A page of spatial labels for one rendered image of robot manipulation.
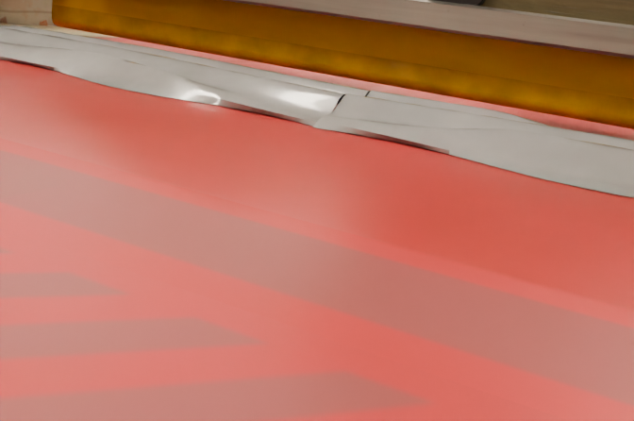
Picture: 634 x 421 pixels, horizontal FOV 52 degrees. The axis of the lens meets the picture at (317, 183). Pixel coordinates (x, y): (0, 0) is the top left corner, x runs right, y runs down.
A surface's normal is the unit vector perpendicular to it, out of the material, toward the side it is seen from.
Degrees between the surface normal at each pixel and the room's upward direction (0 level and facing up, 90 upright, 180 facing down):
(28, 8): 90
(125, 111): 0
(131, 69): 37
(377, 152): 0
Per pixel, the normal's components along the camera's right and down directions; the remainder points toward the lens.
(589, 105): -0.40, 0.17
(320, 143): 0.14, -0.96
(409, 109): 0.04, -0.71
